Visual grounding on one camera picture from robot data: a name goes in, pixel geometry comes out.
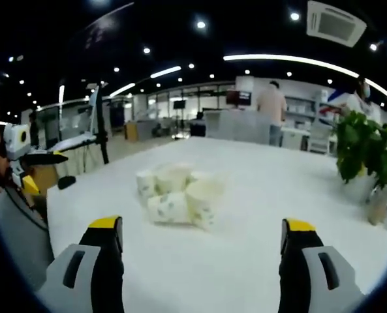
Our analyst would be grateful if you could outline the white printed paper cup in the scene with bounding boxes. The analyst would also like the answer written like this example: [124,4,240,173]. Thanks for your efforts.
[189,170,214,184]
[153,162,191,194]
[136,169,157,199]
[146,191,191,226]
[184,177,227,231]

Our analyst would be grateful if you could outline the pale bottle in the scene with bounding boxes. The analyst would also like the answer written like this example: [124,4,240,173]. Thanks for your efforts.
[366,186,387,226]

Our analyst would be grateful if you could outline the cardboard box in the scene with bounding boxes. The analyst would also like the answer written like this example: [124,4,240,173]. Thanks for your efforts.
[124,121,140,143]

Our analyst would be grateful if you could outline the grey counter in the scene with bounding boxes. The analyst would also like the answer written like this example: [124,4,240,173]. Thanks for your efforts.
[202,110,273,145]

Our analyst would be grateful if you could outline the dark red monitor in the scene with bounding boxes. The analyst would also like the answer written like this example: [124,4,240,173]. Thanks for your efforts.
[226,90,253,106]

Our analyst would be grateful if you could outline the green leafy plant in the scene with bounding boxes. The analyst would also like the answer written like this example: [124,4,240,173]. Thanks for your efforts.
[335,110,387,190]

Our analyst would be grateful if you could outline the person's grey top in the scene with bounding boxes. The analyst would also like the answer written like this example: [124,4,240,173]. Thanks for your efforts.
[0,186,55,291]

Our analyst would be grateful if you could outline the small black object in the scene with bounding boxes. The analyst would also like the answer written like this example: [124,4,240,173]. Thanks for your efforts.
[57,175,77,190]

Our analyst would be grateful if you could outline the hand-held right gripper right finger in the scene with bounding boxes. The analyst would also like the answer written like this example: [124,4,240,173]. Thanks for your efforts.
[277,217,367,313]

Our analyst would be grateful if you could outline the white tilted panel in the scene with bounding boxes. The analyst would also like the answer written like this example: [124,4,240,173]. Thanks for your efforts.
[46,129,100,155]

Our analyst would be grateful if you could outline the white chair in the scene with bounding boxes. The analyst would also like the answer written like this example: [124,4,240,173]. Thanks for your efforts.
[307,125,332,155]

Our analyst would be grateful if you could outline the long ceiling light strip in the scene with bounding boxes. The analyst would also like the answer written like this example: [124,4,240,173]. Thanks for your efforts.
[223,53,387,110]

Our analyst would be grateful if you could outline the black chair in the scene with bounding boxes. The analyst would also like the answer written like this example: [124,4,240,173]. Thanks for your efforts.
[189,112,208,138]

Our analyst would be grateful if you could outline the white table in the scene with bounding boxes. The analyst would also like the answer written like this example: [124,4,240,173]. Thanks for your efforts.
[45,136,387,313]

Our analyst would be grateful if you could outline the black stand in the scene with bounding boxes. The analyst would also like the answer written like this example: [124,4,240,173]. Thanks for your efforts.
[94,85,111,165]

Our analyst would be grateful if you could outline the ceiling air conditioner unit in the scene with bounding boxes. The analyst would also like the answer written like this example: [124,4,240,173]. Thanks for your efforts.
[306,0,368,48]

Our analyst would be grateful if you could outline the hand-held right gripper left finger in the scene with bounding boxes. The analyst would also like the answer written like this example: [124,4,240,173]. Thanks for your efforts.
[36,215,125,313]

